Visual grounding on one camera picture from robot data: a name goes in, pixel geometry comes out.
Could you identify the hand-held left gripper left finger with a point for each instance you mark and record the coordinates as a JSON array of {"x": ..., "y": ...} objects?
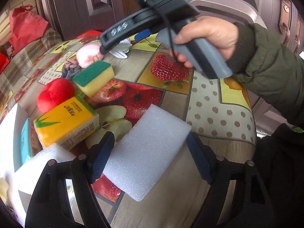
[{"x": 102, "y": 158}]

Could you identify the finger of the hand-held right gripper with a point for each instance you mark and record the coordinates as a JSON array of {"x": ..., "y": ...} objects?
[
  {"x": 105, "y": 44},
  {"x": 142, "y": 34}
]

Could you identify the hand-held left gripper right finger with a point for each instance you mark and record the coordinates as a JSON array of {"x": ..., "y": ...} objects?
[{"x": 199, "y": 158}]

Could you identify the pink pompom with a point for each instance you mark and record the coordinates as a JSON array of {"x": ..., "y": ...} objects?
[{"x": 87, "y": 54}]

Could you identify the green and yellow sponge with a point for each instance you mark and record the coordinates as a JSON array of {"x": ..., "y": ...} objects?
[{"x": 92, "y": 76}]

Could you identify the white foam block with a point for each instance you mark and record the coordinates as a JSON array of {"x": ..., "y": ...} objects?
[
  {"x": 45, "y": 156},
  {"x": 147, "y": 147}
]

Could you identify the yellow tissue pack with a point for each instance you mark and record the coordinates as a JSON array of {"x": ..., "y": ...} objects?
[{"x": 64, "y": 121}]

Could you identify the red plush heart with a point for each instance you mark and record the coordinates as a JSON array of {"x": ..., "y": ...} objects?
[{"x": 53, "y": 95}]

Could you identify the white cardboard box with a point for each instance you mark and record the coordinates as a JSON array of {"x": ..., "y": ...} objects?
[{"x": 9, "y": 135}]

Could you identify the person's right forearm green sleeve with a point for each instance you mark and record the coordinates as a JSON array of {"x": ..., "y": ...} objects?
[{"x": 273, "y": 76}]

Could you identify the person's right hand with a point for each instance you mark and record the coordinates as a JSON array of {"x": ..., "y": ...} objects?
[{"x": 213, "y": 34}]

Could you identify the red plastic packet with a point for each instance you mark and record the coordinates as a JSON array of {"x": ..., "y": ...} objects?
[{"x": 91, "y": 35}]

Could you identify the white flower ornament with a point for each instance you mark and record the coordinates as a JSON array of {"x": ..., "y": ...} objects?
[{"x": 122, "y": 51}]

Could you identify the fruit print tablecloth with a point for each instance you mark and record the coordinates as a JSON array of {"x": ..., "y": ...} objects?
[{"x": 213, "y": 111}]

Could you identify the red plastic bag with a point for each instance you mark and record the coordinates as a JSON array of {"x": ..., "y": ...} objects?
[{"x": 26, "y": 28}]

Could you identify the plaid sofa cover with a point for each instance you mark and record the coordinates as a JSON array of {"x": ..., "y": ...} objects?
[{"x": 21, "y": 59}]

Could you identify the person's dark clothing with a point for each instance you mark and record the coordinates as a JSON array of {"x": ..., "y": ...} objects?
[{"x": 285, "y": 171}]

